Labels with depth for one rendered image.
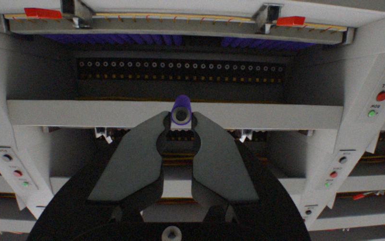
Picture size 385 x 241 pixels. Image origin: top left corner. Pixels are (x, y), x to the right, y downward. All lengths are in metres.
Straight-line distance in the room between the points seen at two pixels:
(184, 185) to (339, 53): 0.41
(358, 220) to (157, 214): 0.66
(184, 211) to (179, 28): 0.54
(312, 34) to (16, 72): 0.53
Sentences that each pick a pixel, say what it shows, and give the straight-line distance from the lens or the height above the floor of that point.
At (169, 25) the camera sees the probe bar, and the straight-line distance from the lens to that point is 0.28.
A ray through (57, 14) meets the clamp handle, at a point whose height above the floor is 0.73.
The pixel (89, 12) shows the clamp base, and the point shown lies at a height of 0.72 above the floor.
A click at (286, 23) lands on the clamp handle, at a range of 0.21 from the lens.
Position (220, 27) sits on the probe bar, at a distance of 0.28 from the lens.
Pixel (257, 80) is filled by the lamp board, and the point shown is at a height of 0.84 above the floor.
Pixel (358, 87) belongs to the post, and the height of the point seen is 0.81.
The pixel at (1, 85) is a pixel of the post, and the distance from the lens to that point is 0.40.
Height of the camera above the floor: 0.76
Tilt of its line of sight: 27 degrees up
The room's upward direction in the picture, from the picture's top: 178 degrees counter-clockwise
